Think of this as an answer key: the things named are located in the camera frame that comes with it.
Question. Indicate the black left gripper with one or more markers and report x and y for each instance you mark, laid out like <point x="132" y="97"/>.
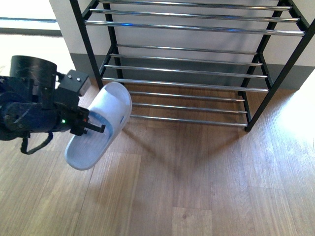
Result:
<point x="60" y="110"/>

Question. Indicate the dark blue left robot arm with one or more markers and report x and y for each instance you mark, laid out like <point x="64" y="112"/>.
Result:
<point x="36" y="98"/>

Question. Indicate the black metal shoe rack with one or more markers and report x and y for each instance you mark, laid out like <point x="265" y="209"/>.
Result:
<point x="215" y="62"/>

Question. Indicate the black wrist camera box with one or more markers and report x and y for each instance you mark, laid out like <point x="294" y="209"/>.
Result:
<point x="75" y="81"/>

